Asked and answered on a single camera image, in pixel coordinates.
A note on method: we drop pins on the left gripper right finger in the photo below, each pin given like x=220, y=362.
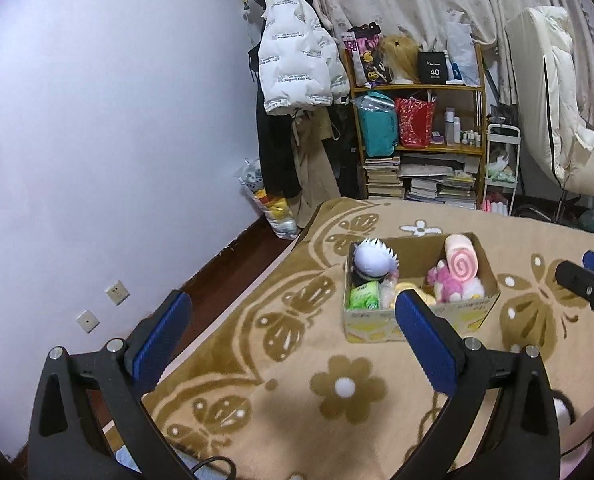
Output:
x=435, y=344

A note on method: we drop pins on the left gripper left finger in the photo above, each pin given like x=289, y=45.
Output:
x=151, y=344

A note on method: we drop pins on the pink strawberry bear plush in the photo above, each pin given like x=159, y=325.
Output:
x=446, y=288

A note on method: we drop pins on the pink swirl roll plush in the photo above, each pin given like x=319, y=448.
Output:
x=461, y=257

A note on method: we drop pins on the navy-clothed white-haired doll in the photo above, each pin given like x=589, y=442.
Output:
x=373, y=260

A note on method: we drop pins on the yellow plush toy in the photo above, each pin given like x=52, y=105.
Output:
x=429, y=299

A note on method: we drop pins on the white fluffy plush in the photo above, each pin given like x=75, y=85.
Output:
x=473, y=289

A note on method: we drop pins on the green tissue pack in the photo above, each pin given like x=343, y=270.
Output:
x=364, y=297

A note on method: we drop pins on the cardboard box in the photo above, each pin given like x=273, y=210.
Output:
x=394, y=286

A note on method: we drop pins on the beige patterned rug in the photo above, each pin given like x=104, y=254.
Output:
x=279, y=389

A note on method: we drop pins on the white small cart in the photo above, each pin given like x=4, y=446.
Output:
x=501, y=173

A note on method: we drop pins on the stack of books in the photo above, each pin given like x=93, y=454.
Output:
x=441, y=178

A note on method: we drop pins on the clear bag of toys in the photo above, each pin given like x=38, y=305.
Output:
x=275, y=209

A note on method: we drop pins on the wooden bookshelf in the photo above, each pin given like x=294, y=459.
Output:
x=398, y=96

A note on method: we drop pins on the cream quilted chair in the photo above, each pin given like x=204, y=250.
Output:
x=558, y=139

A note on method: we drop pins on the red patterned bag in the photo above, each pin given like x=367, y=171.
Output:
x=415, y=120

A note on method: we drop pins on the teal bag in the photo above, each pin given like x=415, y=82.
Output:
x=378, y=122

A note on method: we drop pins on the beige hanging coat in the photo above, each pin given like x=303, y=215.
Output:
x=314, y=171

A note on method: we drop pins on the black box with 40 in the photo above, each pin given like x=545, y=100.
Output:
x=431, y=67

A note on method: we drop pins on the blonde wig head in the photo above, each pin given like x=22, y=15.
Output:
x=400, y=55

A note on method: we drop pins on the white puffer jacket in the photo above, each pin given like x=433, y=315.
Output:
x=299, y=63

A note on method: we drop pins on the wall socket upper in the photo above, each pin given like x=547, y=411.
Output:
x=117, y=293

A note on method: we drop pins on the wall socket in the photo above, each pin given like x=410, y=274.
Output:
x=117, y=293
x=87, y=321

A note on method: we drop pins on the wall socket lower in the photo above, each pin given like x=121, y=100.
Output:
x=87, y=321

